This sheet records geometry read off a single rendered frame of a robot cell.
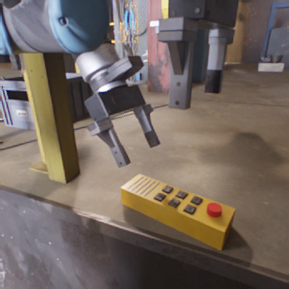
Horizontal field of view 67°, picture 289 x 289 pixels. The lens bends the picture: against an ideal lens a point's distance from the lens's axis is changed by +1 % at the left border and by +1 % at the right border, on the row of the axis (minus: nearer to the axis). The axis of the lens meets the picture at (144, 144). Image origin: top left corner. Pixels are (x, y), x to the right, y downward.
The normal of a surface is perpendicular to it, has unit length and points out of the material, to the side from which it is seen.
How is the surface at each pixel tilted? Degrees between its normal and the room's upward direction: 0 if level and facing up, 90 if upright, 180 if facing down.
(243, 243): 0
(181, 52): 90
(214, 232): 90
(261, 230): 0
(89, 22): 93
